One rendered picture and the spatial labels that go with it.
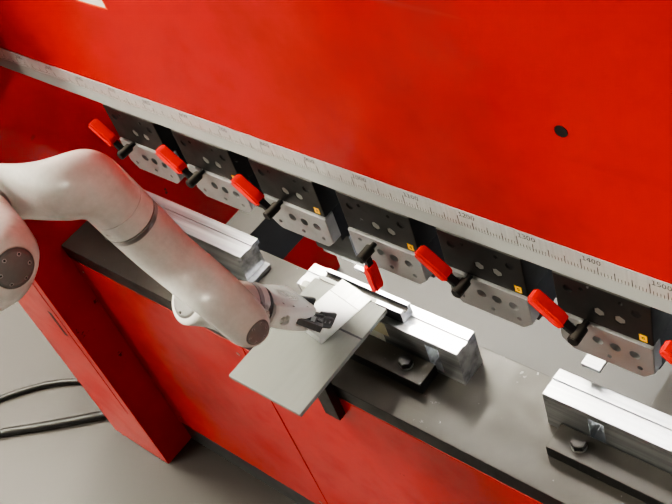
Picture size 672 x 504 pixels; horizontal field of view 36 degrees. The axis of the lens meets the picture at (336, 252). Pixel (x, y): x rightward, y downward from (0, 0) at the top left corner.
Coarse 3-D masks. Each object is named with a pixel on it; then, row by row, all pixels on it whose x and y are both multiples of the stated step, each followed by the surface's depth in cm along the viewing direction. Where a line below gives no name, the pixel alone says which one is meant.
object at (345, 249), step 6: (348, 234) 185; (348, 240) 186; (324, 246) 194; (330, 246) 192; (336, 246) 191; (342, 246) 189; (348, 246) 188; (330, 252) 196; (336, 252) 193; (342, 252) 191; (348, 252) 189; (354, 252) 188; (342, 258) 195; (348, 258) 191; (354, 258) 190; (360, 264) 192
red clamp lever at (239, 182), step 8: (240, 176) 182; (232, 184) 182; (240, 184) 181; (248, 184) 182; (240, 192) 182; (248, 192) 181; (256, 192) 182; (256, 200) 182; (264, 200) 182; (280, 200) 183; (264, 208) 182; (272, 208) 182; (280, 208) 183; (264, 216) 182; (272, 216) 182
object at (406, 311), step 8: (328, 272) 205; (336, 272) 204; (336, 280) 204; (352, 280) 202; (360, 288) 201; (368, 288) 199; (376, 296) 199; (384, 296) 197; (392, 296) 196; (376, 304) 197; (384, 304) 196; (392, 304) 196; (400, 304) 195; (408, 304) 194; (392, 312) 195; (400, 312) 193; (408, 312) 195; (400, 320) 195
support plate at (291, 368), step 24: (312, 288) 203; (360, 312) 196; (384, 312) 194; (288, 336) 196; (336, 336) 193; (360, 336) 192; (264, 360) 194; (288, 360) 193; (312, 360) 191; (336, 360) 190; (264, 384) 190; (288, 384) 189; (312, 384) 187; (288, 408) 185
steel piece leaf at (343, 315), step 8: (328, 296) 200; (336, 296) 200; (320, 304) 199; (328, 304) 199; (336, 304) 198; (344, 304) 198; (336, 312) 197; (344, 312) 196; (352, 312) 196; (312, 320) 197; (336, 320) 196; (344, 320) 195; (336, 328) 194; (312, 336) 194; (320, 336) 194; (328, 336) 194
